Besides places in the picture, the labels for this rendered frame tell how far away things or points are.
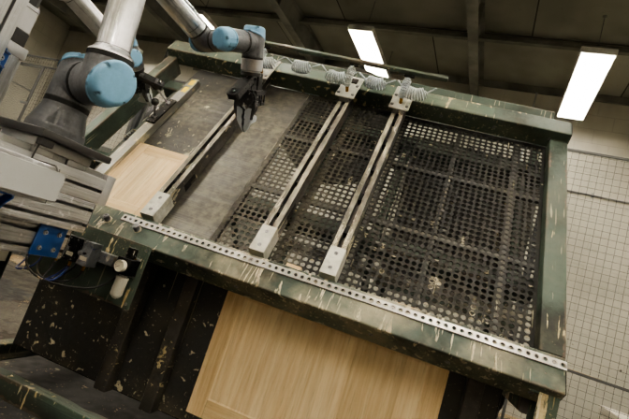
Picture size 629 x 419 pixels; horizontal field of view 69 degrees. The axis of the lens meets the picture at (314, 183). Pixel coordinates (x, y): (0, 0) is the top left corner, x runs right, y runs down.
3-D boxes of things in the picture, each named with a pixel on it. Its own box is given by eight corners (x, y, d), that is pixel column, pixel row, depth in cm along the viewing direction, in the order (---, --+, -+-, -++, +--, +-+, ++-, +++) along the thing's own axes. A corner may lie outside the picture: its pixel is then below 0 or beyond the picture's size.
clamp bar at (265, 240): (245, 257, 174) (238, 216, 157) (345, 92, 252) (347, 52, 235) (270, 265, 172) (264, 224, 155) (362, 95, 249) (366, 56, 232)
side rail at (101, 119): (34, 194, 206) (23, 177, 199) (172, 71, 278) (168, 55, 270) (44, 197, 205) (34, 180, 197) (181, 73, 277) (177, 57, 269)
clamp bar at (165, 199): (140, 222, 187) (123, 180, 170) (266, 74, 264) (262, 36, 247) (161, 228, 184) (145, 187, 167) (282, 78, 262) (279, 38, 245)
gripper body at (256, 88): (264, 107, 166) (268, 73, 163) (251, 108, 159) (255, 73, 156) (247, 104, 169) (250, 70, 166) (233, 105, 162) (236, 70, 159)
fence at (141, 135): (73, 200, 196) (69, 194, 193) (193, 84, 258) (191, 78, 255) (82, 203, 194) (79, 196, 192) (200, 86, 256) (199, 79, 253)
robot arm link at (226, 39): (203, 50, 151) (228, 53, 159) (226, 50, 144) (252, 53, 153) (203, 26, 149) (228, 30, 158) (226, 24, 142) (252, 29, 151)
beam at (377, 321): (12, 212, 199) (0, 195, 191) (34, 194, 206) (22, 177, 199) (553, 409, 142) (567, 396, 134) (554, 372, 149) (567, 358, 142)
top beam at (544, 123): (169, 63, 274) (166, 48, 267) (179, 54, 280) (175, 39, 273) (564, 151, 217) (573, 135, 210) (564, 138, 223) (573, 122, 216)
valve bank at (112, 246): (-8, 266, 167) (21, 204, 171) (23, 268, 181) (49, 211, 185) (104, 310, 154) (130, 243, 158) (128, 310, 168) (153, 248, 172)
